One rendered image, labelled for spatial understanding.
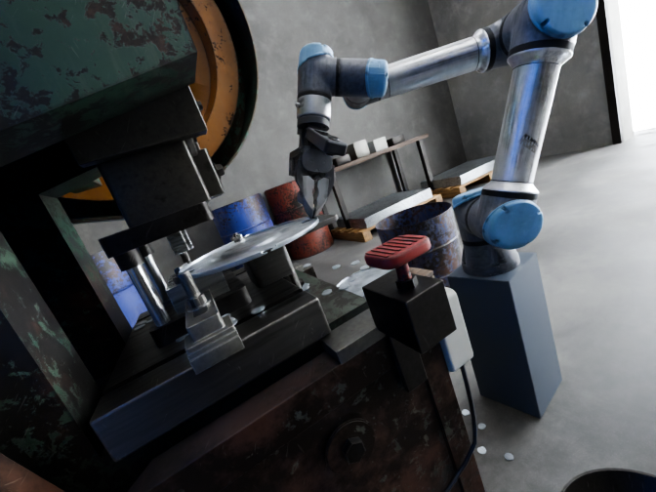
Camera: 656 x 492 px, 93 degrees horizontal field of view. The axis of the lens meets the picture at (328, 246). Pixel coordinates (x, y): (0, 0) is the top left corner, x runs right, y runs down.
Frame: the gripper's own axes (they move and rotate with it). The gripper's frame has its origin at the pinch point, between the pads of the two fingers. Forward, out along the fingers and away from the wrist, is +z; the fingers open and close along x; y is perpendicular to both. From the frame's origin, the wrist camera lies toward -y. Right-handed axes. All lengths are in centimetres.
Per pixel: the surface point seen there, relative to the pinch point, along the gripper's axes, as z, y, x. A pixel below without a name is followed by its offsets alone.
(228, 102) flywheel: -32.5, 33.6, 13.1
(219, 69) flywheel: -41, 34, 16
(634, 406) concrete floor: 48, -27, -85
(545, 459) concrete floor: 60, -19, -59
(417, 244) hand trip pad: 5.3, -35.1, 3.0
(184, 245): 7.5, -0.8, 25.3
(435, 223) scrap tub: -3, 49, -88
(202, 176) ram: -4.6, -3.7, 22.9
